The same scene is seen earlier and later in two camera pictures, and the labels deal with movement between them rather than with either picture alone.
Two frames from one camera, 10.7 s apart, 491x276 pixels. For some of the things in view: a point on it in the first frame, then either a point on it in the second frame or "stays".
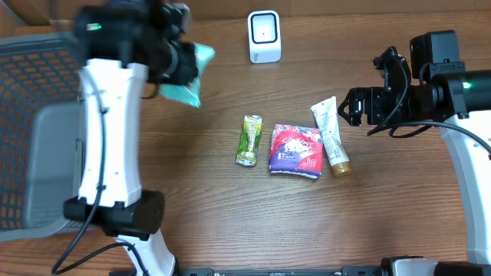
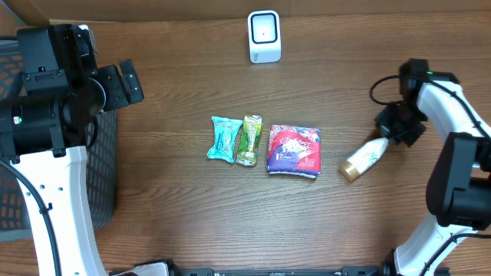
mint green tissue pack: (189, 93) → (225, 132)
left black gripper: (188, 61) → (130, 81)
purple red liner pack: (295, 149) stays
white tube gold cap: (327, 116) → (363, 159)
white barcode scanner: (265, 37) stays
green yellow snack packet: (250, 139) stays
